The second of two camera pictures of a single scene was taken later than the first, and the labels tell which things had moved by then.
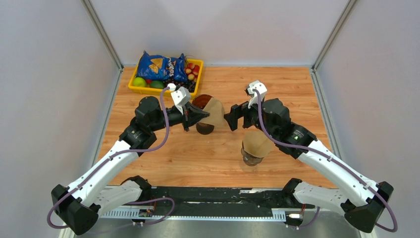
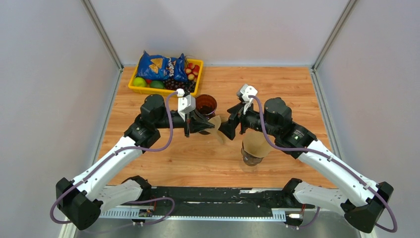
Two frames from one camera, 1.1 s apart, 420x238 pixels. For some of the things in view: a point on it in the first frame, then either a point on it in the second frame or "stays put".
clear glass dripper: x=250 y=159 stays put
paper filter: x=216 y=111 → x=216 y=121
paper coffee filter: x=256 y=143 stays put
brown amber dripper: x=201 y=100 stays put
